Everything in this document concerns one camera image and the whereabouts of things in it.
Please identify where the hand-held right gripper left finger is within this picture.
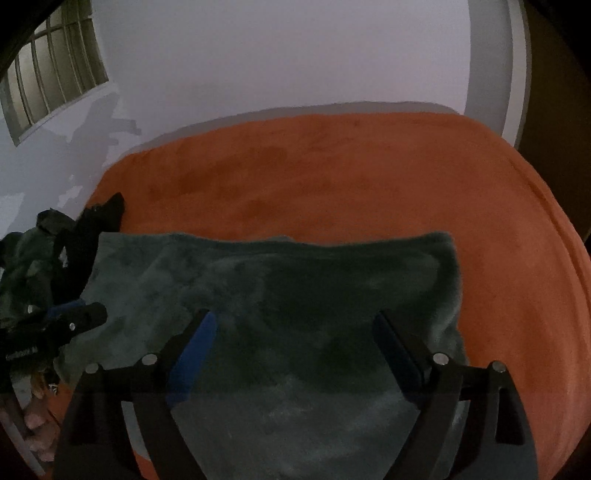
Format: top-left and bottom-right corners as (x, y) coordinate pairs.
(53, 309), (218, 480)

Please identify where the orange blanket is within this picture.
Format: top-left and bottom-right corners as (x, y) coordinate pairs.
(46, 113), (591, 480)

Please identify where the brown wooden door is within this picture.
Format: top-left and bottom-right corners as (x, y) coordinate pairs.
(517, 0), (591, 259)

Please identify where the green fleece pajama top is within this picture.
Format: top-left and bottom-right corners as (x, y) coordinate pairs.
(55, 231), (469, 480)

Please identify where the barred window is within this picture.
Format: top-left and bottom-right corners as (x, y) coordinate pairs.
(0, 4), (110, 147)

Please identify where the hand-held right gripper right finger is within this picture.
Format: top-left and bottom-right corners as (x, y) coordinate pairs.
(373, 310), (539, 480)

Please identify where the black garment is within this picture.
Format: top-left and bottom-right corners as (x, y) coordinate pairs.
(37, 193), (126, 296)

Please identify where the person's bare foot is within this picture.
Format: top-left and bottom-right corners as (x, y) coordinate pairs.
(23, 406), (63, 464)

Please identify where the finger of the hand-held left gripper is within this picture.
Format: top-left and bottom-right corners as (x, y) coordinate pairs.
(58, 303), (109, 337)
(25, 299), (88, 324)

